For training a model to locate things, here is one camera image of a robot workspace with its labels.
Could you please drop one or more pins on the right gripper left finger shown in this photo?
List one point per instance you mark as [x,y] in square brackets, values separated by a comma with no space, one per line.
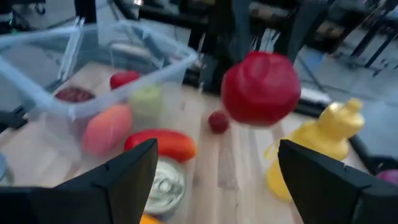
[93,199]

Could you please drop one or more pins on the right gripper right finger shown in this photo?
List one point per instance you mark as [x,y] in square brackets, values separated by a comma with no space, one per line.
[335,196]

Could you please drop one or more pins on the purple plastic bottle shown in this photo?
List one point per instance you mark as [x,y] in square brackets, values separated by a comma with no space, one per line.
[390,176]

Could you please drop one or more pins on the yellow plastic bottle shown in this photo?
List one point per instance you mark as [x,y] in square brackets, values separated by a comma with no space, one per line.
[326,133]

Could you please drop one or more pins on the orange toy pepper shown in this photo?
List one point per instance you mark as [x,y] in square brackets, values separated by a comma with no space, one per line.
[105,130]

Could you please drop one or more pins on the red toy pepper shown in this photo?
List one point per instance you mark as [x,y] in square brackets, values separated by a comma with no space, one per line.
[169,144]

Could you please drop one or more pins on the clear plastic container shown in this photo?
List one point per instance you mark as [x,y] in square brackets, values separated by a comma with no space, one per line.
[93,104]

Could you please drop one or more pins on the dark red toy fruit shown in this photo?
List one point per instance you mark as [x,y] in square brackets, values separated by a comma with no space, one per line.
[74,94]

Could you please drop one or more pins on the green toy apple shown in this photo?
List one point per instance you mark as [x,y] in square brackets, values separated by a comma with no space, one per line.
[146,101]

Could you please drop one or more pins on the red toy apple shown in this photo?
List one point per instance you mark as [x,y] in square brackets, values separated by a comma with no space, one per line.
[122,79]
[261,88]

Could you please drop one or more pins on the small red toy cherry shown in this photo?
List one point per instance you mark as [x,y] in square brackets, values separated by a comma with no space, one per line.
[218,122]

